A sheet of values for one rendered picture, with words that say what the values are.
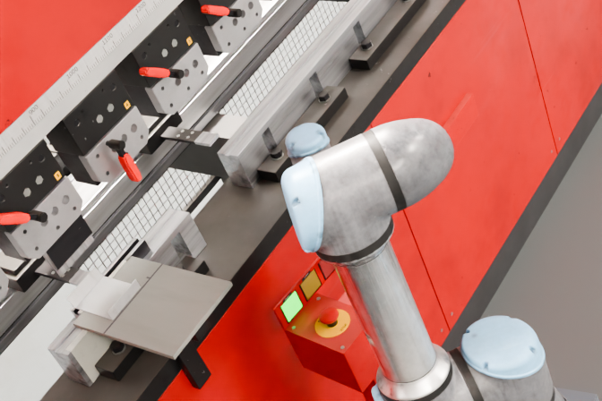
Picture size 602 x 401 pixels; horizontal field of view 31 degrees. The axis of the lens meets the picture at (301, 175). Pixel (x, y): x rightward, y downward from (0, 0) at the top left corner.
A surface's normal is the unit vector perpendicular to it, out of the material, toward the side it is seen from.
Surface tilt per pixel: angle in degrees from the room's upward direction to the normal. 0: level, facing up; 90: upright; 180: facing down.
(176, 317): 0
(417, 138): 44
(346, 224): 87
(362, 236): 86
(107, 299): 0
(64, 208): 90
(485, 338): 8
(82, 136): 90
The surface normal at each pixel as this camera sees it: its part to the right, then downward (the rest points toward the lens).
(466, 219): 0.78, 0.13
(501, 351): -0.21, -0.79
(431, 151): 0.63, -0.22
